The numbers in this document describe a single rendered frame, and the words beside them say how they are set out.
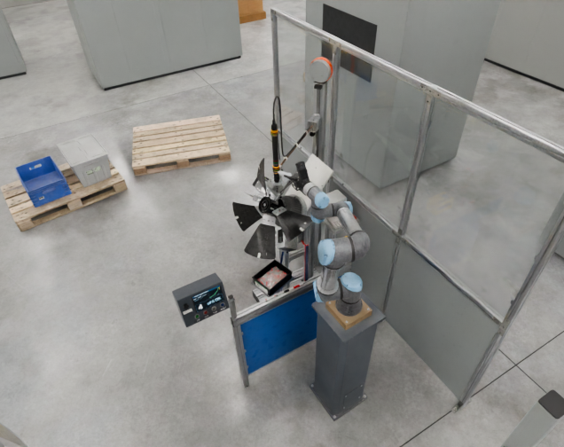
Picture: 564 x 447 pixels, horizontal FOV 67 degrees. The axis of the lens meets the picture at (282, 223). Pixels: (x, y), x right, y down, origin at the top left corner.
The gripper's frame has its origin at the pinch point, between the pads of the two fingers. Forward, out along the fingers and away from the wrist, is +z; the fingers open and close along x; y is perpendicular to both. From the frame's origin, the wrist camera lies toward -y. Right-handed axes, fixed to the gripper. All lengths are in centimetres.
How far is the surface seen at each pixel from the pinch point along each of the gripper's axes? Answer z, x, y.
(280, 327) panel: -21, -22, 115
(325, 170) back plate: 22, 41, 32
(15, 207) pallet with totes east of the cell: 284, -181, 152
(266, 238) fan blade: 13, -12, 61
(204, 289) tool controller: -24, -68, 40
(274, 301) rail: -23, -26, 80
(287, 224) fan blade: 0.8, -1.5, 44.7
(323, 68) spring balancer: 53, 58, -25
